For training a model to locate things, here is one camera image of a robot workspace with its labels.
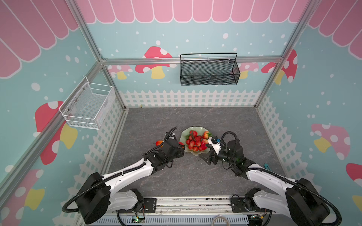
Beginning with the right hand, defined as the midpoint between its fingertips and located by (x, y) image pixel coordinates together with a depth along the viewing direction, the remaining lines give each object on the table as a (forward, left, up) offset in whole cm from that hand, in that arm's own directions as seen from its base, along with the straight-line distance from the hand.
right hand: (202, 149), depth 80 cm
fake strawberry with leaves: (+14, -4, -5) cm, 15 cm away
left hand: (+1, +12, -2) cm, 12 cm away
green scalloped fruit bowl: (+18, +10, -8) cm, 22 cm away
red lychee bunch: (+10, +4, -7) cm, 13 cm away
